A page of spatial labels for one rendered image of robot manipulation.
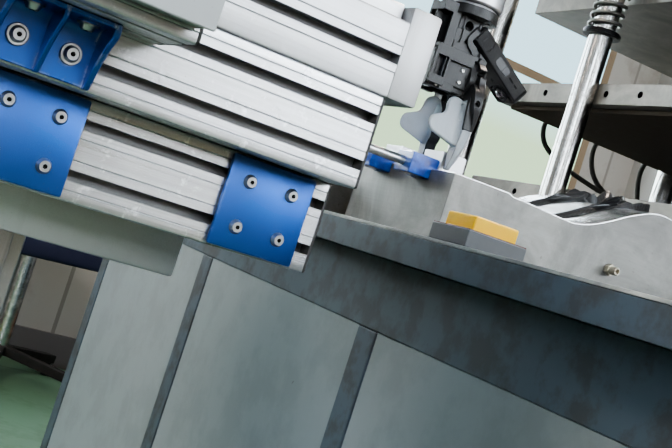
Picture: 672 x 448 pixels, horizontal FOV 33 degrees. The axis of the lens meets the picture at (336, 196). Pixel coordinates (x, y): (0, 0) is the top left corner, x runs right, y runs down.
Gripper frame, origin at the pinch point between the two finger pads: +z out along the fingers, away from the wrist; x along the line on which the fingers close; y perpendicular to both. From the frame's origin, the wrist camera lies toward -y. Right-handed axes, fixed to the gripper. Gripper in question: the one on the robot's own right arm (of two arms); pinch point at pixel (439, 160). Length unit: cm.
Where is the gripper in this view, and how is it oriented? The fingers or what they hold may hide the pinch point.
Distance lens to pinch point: 147.8
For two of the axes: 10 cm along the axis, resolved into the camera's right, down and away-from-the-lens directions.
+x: 4.2, 1.0, -9.0
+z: -3.1, 9.5, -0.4
